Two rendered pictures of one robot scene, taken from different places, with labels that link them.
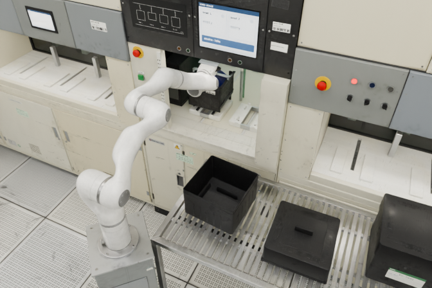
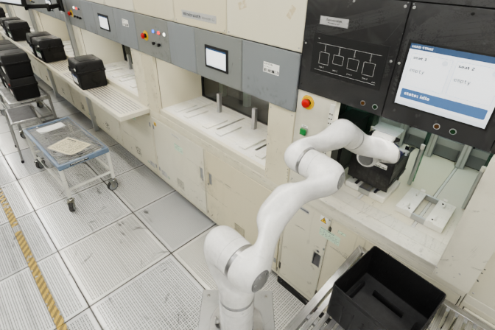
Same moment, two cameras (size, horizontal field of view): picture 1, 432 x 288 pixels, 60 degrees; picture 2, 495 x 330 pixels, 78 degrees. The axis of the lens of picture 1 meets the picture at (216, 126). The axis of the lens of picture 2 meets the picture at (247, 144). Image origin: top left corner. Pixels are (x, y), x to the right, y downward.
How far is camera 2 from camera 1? 0.63 m
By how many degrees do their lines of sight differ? 18
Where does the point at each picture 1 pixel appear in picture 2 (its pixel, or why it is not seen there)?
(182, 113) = not seen: hidden behind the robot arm
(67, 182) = (199, 223)
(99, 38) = (269, 82)
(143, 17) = (325, 60)
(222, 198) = (379, 309)
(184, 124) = (337, 196)
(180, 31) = (372, 82)
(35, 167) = (176, 200)
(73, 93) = (227, 138)
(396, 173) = not seen: outside the picture
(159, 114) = (331, 177)
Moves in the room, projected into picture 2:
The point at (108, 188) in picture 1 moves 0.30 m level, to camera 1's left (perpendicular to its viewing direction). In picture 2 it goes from (244, 261) to (152, 231)
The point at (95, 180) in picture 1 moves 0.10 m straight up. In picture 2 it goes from (228, 244) to (228, 220)
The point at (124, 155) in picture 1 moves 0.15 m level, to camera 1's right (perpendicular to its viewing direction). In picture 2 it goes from (273, 220) to (323, 233)
